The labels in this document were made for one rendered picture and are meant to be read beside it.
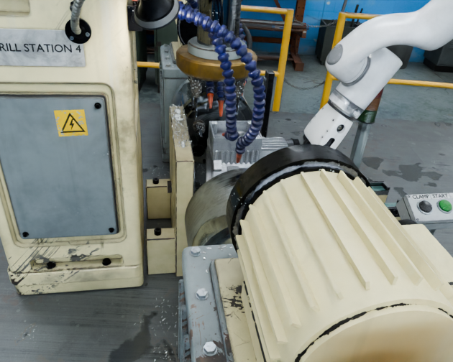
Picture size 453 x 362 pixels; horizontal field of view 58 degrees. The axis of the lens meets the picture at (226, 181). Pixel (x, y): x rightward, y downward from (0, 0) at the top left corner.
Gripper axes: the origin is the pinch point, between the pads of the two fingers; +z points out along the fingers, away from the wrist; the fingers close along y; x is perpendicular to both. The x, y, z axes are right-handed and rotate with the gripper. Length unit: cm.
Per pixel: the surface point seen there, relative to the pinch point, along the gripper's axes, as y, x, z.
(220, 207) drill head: -26.0, 24.2, 7.5
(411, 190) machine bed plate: 25, -62, -3
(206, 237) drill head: -30.6, 25.4, 11.4
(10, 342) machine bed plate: -24, 44, 59
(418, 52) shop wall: 456, -343, -89
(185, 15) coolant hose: -11.9, 44.1, -15.7
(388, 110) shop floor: 283, -234, -10
